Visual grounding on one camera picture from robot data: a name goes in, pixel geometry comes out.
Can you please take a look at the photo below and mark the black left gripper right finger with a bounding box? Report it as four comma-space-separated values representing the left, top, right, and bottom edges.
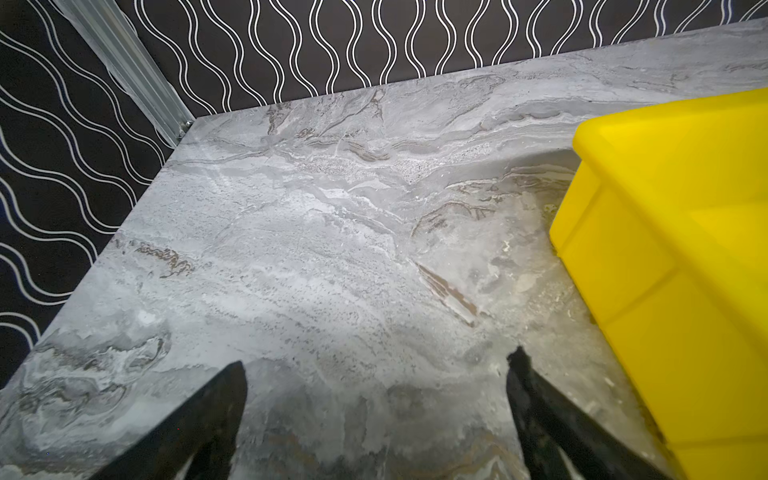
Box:
506, 346, 668, 479

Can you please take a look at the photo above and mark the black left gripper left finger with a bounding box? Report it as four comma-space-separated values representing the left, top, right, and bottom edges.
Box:
92, 361, 248, 479

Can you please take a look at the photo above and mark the yellow plastic bin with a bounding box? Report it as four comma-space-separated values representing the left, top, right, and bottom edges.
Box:
550, 89, 767, 479

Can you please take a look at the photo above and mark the aluminium frame post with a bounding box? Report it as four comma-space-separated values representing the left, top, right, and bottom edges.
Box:
54, 0, 195, 148

